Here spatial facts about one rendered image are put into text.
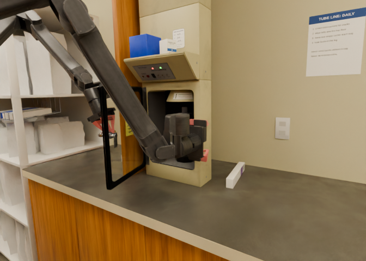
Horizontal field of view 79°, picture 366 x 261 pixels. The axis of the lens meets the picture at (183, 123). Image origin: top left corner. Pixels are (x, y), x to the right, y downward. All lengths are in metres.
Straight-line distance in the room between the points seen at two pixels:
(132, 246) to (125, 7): 1.04
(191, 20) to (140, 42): 0.23
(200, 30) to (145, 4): 0.32
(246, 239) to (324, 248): 0.20
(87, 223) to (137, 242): 0.31
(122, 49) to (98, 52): 0.57
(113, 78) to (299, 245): 0.66
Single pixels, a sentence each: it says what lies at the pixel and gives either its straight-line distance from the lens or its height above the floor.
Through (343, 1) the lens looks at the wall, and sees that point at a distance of 1.31.
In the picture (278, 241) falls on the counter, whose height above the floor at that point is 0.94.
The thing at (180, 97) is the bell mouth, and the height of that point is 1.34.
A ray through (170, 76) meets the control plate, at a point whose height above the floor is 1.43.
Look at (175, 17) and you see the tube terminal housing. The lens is 1.05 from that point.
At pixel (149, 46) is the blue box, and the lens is 0.99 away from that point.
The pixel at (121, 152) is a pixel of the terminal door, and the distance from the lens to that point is 0.97.
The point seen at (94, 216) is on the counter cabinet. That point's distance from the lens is 1.15.
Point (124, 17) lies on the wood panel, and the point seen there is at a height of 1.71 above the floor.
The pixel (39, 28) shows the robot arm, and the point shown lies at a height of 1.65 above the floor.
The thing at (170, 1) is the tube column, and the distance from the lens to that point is 1.08.
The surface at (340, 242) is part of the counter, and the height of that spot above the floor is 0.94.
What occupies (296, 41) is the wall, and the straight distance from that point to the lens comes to 1.29.
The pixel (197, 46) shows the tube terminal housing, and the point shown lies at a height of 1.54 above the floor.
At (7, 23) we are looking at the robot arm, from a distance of 1.25.
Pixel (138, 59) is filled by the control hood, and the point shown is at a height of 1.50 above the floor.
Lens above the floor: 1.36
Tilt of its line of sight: 8 degrees down
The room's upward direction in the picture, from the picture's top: 1 degrees counter-clockwise
